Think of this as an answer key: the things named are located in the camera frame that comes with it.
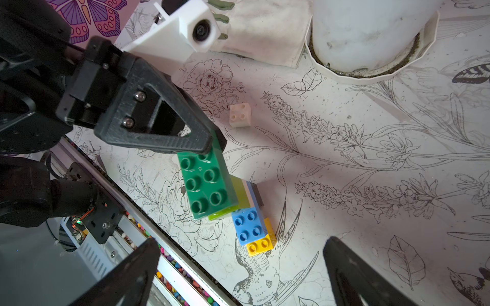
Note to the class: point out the black lego brick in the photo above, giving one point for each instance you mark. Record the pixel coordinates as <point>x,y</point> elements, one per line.
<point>257,195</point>

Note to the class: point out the lime lego brick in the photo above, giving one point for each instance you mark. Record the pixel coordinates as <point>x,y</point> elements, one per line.
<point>243,196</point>

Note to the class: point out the yellow lego brick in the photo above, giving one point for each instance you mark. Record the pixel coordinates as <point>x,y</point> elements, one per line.
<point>264,244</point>

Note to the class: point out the blue lego brick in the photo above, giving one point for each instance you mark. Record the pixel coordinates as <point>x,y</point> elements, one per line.
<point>248,220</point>

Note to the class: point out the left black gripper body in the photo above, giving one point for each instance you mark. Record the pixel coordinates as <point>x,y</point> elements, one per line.
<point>48,85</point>

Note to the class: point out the left wrist camera white housing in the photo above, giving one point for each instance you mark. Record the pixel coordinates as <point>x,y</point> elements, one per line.
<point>191,29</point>

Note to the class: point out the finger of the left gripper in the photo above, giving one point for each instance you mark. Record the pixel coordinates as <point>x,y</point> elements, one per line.
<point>203,131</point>
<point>140,116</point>

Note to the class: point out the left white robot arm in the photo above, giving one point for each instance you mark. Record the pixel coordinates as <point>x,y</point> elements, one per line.
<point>29,193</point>

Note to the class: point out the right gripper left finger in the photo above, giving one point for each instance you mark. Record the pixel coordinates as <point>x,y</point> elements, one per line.
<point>130,282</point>

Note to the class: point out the potted green plant white pot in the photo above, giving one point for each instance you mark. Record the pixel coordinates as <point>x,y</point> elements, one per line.
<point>365,42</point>

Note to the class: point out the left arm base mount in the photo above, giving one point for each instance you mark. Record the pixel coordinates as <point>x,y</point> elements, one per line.
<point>103,213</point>

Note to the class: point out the dark green lego brick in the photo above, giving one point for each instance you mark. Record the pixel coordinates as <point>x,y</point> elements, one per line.
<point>207,182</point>

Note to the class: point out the beige gardening glove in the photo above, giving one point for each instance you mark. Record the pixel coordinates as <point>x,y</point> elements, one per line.
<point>272,32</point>

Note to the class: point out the white lego brick upper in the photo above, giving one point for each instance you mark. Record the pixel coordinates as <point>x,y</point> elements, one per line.
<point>240,115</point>

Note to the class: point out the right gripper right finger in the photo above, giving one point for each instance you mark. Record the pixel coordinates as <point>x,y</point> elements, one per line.
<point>354,282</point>

